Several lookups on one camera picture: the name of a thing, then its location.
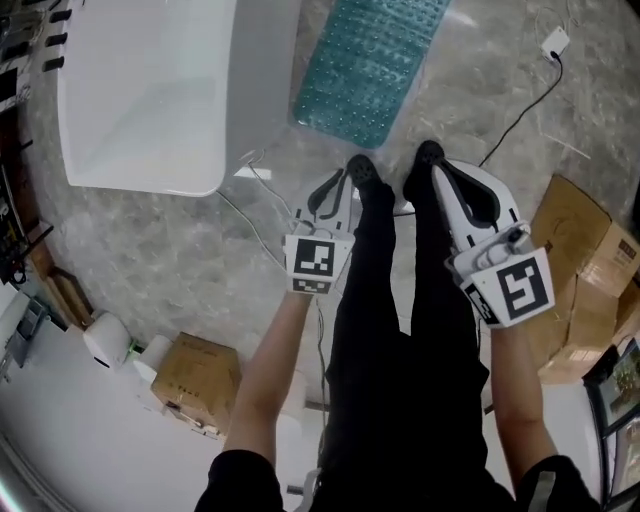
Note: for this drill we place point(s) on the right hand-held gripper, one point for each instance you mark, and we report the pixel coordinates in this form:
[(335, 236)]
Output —
[(520, 290)]

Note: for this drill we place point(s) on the marble pattern basin block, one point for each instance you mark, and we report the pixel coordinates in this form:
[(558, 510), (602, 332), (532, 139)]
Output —
[(10, 85)]

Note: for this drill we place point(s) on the brown wooden board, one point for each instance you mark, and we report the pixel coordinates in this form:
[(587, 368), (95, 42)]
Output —
[(70, 295)]

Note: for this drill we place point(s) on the black faucet knob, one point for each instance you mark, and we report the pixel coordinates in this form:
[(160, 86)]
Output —
[(52, 64), (60, 15), (56, 40)]

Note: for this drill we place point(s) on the person's black t-shirt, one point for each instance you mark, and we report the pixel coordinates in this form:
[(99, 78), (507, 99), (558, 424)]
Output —
[(240, 482)]

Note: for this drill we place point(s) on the black metal rack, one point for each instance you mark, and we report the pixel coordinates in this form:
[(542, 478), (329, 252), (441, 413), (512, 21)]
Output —
[(15, 200)]

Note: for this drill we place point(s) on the plain cardboard box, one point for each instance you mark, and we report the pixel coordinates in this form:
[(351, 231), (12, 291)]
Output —
[(630, 310)]

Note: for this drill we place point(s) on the person's black trousers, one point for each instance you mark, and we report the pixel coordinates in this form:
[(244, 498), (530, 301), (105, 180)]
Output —
[(400, 375)]

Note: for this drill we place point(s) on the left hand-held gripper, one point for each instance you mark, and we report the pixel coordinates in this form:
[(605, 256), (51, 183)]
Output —
[(315, 257)]

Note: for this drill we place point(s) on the white power adapter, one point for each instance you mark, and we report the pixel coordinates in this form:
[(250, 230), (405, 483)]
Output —
[(555, 44)]

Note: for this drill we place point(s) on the person's left black shoe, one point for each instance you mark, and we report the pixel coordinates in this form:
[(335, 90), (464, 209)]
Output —
[(362, 170)]

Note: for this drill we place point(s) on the person's right black shoe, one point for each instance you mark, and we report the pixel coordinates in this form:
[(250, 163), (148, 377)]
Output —
[(429, 154)]

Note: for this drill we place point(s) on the small cardboard box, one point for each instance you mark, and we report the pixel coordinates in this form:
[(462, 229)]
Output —
[(200, 375)]

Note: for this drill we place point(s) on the person's right forearm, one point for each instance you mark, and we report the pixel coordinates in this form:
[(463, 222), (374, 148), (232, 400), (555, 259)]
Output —
[(520, 400)]

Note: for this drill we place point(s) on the white rounded dispenser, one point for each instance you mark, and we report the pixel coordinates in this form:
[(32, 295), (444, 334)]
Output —
[(106, 342)]

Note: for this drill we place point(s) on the white rectangular bathtub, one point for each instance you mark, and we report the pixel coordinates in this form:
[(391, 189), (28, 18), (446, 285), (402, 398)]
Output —
[(150, 100)]

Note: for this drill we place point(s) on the white glossy platform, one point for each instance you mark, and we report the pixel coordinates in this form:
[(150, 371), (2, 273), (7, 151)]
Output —
[(100, 440)]

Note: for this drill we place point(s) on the person's black shoe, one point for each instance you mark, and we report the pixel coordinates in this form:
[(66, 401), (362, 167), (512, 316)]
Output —
[(362, 170), (429, 154)]

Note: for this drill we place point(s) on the grey metal fixture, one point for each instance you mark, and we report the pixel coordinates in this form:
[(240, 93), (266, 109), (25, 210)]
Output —
[(25, 325)]

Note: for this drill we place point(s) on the teal rubber bath mat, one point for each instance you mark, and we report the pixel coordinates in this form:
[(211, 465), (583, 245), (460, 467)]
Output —
[(370, 70)]

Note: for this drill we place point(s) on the large torn cardboard box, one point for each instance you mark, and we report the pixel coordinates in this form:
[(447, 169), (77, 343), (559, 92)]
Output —
[(575, 235)]

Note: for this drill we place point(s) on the black framed display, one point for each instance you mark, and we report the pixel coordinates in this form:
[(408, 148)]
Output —
[(622, 385)]

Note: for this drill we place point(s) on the person's left forearm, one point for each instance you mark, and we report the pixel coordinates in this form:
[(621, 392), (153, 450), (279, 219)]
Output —
[(270, 380)]

